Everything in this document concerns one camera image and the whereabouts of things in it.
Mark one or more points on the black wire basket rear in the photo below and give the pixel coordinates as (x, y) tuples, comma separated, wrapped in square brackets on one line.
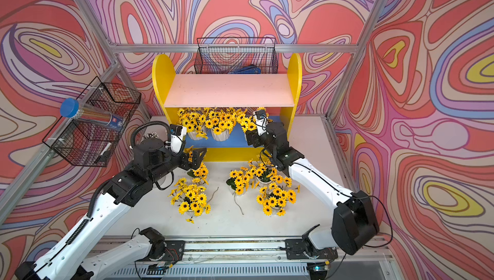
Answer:
[(219, 55)]

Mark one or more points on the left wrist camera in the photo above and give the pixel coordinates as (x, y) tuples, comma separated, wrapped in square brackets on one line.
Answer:
[(177, 141)]

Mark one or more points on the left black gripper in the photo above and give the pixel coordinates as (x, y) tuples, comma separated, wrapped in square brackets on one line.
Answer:
[(196, 162)]

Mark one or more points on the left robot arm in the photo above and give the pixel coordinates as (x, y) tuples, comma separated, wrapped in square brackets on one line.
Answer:
[(111, 200)]

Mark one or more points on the blue capped pencil tube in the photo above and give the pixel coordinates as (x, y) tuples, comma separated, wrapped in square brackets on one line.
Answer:
[(73, 109)]

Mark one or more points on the clear jar of pencils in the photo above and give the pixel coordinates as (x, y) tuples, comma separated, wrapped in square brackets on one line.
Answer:
[(150, 135)]

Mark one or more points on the sunflower pot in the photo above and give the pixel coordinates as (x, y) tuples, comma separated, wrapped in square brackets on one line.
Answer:
[(197, 176), (190, 198), (220, 122), (241, 180), (277, 195), (193, 120), (262, 170), (245, 120)]

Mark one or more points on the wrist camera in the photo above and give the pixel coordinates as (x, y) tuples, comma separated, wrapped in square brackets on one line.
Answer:
[(260, 119), (177, 141)]

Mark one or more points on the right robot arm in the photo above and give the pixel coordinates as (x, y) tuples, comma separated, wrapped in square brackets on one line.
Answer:
[(354, 221)]

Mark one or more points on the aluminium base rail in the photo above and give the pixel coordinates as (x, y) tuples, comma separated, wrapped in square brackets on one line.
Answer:
[(213, 258)]

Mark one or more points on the black wire basket left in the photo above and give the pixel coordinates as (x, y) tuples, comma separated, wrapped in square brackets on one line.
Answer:
[(80, 143)]

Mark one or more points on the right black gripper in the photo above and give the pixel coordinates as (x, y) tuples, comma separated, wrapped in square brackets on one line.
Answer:
[(253, 138)]

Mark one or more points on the yellow shelf unit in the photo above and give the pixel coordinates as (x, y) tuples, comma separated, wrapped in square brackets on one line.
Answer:
[(174, 91)]

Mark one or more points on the black wire basket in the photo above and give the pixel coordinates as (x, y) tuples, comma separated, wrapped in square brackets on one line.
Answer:
[(80, 143), (219, 55)]

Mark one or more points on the blue item in rear basket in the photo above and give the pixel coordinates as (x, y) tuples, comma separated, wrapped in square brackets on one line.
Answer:
[(251, 69)]

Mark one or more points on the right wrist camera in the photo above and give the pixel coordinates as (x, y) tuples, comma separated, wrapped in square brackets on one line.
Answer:
[(260, 119)]

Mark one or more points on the black marker in basket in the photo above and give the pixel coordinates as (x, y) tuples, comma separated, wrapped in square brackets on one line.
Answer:
[(103, 157)]

